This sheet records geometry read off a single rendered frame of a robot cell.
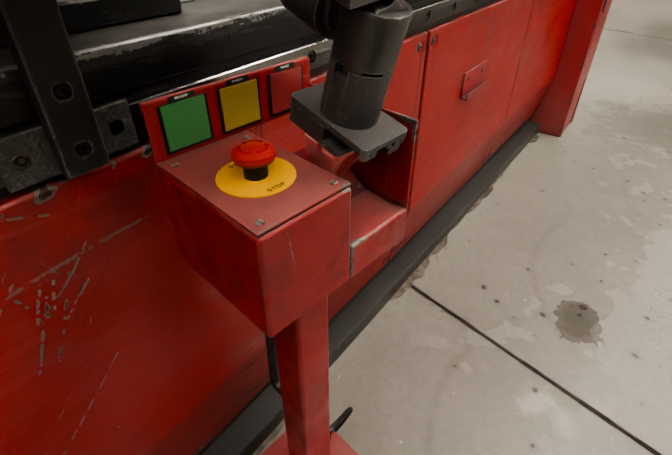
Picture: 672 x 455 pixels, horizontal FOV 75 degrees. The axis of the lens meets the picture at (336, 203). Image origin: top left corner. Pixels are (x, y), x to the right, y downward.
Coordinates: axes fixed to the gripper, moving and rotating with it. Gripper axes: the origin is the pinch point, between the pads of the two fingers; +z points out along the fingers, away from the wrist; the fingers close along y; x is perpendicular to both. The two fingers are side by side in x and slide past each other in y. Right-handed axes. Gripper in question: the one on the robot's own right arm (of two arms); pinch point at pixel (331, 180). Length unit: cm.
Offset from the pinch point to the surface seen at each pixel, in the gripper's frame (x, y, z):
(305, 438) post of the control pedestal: 7.5, -13.0, 39.8
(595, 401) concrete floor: -57, -51, 61
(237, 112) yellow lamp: 5.7, 9.7, -4.9
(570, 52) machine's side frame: -194, 26, 39
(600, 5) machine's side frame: -195, 26, 17
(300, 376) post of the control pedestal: 7.6, -8.7, 24.6
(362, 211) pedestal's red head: -0.8, -4.6, 1.4
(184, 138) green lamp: 11.9, 9.5, -4.2
